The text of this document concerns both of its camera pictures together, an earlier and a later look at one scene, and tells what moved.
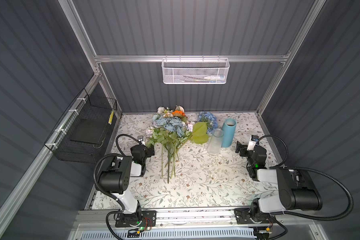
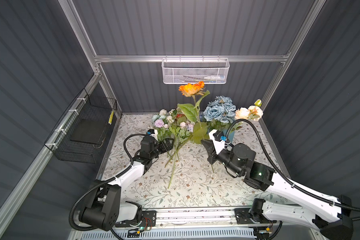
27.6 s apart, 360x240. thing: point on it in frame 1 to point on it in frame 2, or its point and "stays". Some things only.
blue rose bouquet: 169,132 to 219,112
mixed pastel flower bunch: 168,130 stays
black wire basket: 80,135 stays
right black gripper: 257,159 to 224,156
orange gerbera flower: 177,113 to 192,90
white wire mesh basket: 195,71 stays
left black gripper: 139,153 to 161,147
